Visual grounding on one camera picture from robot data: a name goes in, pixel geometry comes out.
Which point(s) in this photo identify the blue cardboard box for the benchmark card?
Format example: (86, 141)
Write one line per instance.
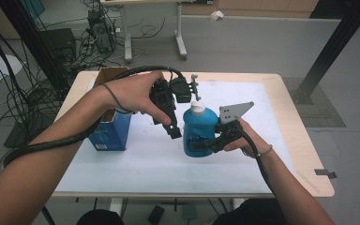
(112, 134)

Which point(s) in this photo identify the white desk frame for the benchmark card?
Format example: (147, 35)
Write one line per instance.
(180, 37)

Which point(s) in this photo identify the white table mat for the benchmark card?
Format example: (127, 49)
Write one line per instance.
(156, 168)

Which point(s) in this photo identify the dark floor mat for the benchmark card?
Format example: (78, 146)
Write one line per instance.
(322, 106)

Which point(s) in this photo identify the person's left leg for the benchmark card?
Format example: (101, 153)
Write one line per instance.
(101, 218)

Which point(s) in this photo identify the person's right hand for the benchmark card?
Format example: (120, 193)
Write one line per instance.
(253, 142)

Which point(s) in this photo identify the black foot pedal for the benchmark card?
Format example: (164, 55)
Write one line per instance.
(156, 215)

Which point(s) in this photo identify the black computer tower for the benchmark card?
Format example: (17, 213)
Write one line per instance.
(101, 31)

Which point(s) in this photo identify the person's leg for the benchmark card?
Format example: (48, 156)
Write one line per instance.
(101, 218)
(250, 214)

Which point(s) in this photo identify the black box cabinet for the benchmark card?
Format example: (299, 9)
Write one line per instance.
(57, 42)

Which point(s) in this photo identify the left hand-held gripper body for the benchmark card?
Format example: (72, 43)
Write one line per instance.
(165, 93)

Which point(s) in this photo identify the black tape strip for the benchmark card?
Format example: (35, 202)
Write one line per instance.
(325, 172)

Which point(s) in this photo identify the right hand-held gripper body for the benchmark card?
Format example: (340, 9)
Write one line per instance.
(231, 114)

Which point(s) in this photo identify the person's left hand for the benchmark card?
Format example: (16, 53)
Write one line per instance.
(134, 93)

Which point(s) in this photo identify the blue bottle with white cap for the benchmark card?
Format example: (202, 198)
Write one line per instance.
(198, 125)

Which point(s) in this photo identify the wooden cabinet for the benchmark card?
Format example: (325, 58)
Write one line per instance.
(262, 7)

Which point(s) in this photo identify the black metal post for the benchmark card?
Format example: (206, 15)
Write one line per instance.
(334, 43)
(31, 37)

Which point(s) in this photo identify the black right wrist band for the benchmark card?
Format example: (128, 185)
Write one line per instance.
(264, 153)

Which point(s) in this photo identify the black wrist band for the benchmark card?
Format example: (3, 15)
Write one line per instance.
(264, 153)
(114, 97)

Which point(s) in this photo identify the crumpled white paper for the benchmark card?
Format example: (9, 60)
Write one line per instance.
(217, 15)

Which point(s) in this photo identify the person's right leg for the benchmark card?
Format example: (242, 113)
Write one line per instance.
(250, 214)

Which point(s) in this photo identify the black left wrist band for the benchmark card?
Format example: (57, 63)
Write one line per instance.
(114, 97)

